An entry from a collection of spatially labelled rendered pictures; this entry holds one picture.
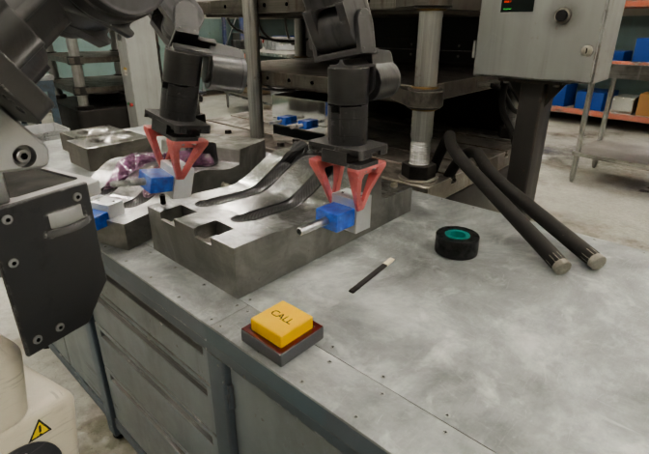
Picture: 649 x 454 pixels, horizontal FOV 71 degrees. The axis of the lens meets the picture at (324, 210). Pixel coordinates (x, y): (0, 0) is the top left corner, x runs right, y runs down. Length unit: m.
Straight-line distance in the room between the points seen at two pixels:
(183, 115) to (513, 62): 0.87
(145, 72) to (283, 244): 4.42
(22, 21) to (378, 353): 0.51
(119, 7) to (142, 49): 4.71
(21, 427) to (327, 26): 0.59
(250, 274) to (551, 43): 0.91
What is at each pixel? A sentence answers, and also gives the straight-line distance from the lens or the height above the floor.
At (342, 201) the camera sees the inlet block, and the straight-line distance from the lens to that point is 0.70.
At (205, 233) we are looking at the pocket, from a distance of 0.80.
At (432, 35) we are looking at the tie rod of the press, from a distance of 1.28.
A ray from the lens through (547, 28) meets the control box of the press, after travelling 1.30.
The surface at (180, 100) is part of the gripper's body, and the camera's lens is 0.77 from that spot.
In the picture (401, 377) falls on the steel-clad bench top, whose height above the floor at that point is 0.80.
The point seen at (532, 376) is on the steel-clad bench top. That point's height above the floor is 0.80.
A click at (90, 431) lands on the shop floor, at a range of 1.79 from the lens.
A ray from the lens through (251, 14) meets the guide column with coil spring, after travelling 1.80.
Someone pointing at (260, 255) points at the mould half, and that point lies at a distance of 0.74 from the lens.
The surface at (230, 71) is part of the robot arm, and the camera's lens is 0.78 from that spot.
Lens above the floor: 1.20
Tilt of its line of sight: 22 degrees down
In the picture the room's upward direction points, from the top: straight up
